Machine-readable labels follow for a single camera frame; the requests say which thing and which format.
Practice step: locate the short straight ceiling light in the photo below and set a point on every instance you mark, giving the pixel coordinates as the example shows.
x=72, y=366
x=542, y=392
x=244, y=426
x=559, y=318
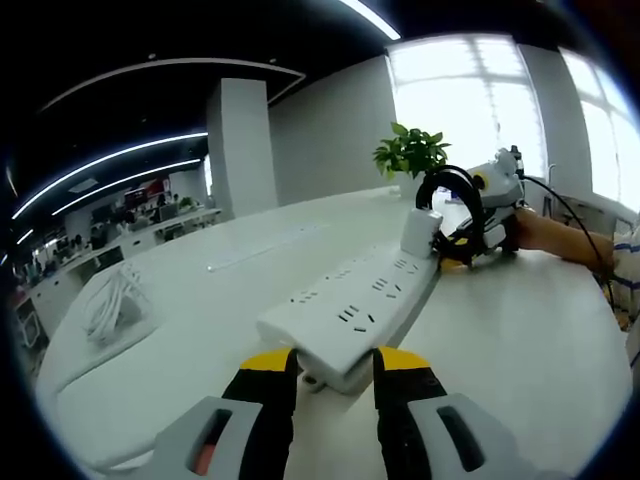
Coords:
x=130, y=182

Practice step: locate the large bright window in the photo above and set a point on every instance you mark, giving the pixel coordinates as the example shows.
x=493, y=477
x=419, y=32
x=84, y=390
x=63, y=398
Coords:
x=475, y=100

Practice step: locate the long straight ceiling light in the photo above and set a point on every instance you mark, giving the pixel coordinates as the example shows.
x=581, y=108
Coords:
x=110, y=162

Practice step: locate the person's striped shirt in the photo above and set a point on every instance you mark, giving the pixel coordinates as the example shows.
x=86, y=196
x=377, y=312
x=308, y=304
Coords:
x=627, y=270

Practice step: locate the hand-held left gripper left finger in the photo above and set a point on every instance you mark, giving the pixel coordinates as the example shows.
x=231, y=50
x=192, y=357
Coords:
x=240, y=430

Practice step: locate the white square column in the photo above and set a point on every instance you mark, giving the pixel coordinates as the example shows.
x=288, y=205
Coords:
x=242, y=150

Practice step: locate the curved ceiling light strip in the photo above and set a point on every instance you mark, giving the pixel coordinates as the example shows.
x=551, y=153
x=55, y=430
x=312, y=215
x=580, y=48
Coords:
x=370, y=17

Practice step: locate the white desk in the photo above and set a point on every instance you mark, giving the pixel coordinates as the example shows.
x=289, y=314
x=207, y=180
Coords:
x=500, y=325

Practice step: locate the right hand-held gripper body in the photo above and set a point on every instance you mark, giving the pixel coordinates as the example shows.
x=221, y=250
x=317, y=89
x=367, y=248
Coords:
x=502, y=190

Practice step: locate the white charger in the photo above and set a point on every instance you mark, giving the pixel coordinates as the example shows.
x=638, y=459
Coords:
x=421, y=232

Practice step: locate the potted green plant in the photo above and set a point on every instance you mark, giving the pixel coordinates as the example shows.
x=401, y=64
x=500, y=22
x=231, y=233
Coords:
x=410, y=150

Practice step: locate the white power strip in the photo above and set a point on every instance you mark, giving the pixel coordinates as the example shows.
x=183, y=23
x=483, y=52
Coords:
x=320, y=330

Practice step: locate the small background green plant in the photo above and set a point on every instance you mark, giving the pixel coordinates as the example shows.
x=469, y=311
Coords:
x=186, y=202

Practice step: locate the red wall banner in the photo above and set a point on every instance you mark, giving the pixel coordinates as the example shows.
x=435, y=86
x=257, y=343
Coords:
x=147, y=190

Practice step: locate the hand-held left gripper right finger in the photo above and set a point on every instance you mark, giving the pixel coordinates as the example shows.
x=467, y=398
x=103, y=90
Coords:
x=440, y=440

